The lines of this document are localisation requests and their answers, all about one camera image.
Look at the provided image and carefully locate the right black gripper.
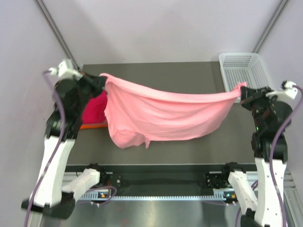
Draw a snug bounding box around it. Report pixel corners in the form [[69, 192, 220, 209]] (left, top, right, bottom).
[[239, 85, 278, 130]]

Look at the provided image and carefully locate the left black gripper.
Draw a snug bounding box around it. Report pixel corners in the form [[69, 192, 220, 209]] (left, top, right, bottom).
[[75, 69, 107, 113]]

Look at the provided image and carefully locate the light pink t-shirt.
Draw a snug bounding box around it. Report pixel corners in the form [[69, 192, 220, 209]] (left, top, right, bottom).
[[101, 73, 247, 148]]

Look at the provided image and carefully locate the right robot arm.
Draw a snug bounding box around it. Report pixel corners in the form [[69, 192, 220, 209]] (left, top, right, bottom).
[[221, 83, 297, 227]]

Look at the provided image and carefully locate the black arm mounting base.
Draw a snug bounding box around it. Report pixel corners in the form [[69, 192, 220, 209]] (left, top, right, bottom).
[[87, 162, 243, 190]]

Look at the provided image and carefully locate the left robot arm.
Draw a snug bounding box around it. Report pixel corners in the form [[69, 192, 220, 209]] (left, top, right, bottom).
[[21, 74, 107, 219]]

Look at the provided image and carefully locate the folded magenta t-shirt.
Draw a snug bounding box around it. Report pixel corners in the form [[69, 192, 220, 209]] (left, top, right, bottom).
[[82, 91, 107, 127]]

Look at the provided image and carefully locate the folded orange t-shirt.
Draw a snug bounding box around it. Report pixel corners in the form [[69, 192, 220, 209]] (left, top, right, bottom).
[[80, 123, 108, 130]]

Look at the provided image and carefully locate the white perforated plastic basket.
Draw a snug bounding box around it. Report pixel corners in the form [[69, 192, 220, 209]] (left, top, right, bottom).
[[216, 52, 273, 103]]

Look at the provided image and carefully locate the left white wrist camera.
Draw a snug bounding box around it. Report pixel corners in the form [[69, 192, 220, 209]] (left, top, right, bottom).
[[49, 59, 83, 80]]

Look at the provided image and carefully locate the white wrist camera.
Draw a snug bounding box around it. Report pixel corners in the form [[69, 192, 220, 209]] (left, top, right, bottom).
[[266, 80, 298, 101], [49, 59, 83, 80]]

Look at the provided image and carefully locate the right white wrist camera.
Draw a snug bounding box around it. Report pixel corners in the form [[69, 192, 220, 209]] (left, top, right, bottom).
[[266, 80, 298, 101]]

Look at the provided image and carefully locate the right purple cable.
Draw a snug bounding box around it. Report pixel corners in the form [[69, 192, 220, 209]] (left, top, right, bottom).
[[234, 85, 303, 227]]

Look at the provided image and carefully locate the grey slotted cable duct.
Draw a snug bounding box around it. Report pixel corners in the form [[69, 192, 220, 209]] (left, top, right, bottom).
[[79, 190, 237, 201]]

